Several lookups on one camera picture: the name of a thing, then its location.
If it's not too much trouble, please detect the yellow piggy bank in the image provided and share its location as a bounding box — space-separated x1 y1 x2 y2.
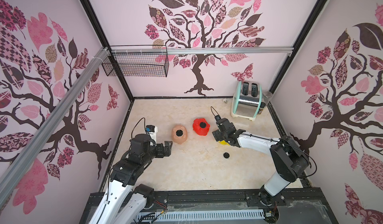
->
218 140 230 145

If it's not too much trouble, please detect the red piggy bank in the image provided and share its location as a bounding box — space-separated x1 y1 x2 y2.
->
192 118 210 136

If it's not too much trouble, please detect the peach piggy bank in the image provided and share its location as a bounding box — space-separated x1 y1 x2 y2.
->
172 125 188 145

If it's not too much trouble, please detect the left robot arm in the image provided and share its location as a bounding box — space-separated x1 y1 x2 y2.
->
90 139 173 224

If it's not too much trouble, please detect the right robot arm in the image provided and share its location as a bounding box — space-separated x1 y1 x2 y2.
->
212 115 310 206

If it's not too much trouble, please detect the mint chrome toaster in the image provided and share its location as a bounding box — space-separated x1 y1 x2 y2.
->
230 80 262 121

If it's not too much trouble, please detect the glass jar behind toaster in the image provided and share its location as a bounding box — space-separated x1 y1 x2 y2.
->
258 91 273 115

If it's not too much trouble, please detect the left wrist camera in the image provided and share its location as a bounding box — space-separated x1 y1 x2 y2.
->
130 125 158 158

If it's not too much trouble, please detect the white slotted cable duct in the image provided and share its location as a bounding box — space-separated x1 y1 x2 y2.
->
133 210 265 224

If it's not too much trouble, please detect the black wire basket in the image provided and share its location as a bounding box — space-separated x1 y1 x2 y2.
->
102 44 170 77

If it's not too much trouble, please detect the black base frame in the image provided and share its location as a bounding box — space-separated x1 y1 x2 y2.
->
79 187 339 224

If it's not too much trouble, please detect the back aluminium rail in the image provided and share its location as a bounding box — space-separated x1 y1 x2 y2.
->
112 46 294 55

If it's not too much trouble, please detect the aluminium rail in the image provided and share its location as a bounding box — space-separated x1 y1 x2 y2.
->
1 47 109 206
112 46 294 55

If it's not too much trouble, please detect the left aluminium rail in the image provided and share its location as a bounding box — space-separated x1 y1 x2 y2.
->
1 47 109 206

